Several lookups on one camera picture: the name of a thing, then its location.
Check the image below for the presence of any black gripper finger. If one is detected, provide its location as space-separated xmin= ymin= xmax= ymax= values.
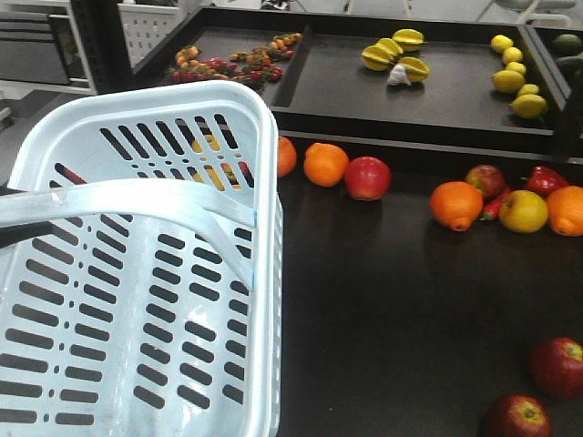
xmin=0 ymin=186 xmax=22 ymax=196
xmin=0 ymin=221 xmax=53 ymax=249

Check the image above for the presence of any light blue plastic basket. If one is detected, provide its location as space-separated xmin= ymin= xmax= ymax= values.
xmin=1 ymin=80 xmax=282 ymax=436

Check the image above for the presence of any orange fruit far left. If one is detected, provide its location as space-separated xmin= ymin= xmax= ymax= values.
xmin=303 ymin=142 xmax=350 ymax=188

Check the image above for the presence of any orange fruit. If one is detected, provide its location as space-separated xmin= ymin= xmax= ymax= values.
xmin=303 ymin=142 xmax=350 ymax=188
xmin=546 ymin=185 xmax=582 ymax=237
xmin=430 ymin=181 xmax=484 ymax=232

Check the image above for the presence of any bright red apple left tray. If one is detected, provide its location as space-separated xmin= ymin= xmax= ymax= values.
xmin=344 ymin=156 xmax=393 ymax=201

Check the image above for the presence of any white garlic bulb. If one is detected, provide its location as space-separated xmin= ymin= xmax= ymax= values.
xmin=386 ymin=64 xmax=412 ymax=86

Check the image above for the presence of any black wooden display stand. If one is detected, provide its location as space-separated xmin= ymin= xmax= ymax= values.
xmin=138 ymin=7 xmax=582 ymax=436

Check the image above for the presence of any red green apple rear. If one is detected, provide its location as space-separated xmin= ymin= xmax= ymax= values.
xmin=465 ymin=164 xmax=506 ymax=200

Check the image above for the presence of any red chili pepper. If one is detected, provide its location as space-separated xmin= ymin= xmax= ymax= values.
xmin=479 ymin=187 xmax=512 ymax=221

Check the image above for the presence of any yellow round fruit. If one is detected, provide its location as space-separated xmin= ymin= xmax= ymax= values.
xmin=498 ymin=190 xmax=548 ymax=234

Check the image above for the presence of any red bell pepper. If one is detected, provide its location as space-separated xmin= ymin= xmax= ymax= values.
xmin=524 ymin=166 xmax=569 ymax=198

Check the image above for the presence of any dark red apple lower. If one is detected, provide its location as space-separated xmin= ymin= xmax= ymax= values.
xmin=483 ymin=394 xmax=554 ymax=437

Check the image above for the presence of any dark red apple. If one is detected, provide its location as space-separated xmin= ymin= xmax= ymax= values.
xmin=528 ymin=337 xmax=582 ymax=401
xmin=483 ymin=394 xmax=554 ymax=437

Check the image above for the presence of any orange fruit right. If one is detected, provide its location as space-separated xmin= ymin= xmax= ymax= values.
xmin=546 ymin=185 xmax=582 ymax=237

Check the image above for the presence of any dark red apple upper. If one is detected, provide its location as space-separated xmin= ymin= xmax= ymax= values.
xmin=528 ymin=337 xmax=582 ymax=401

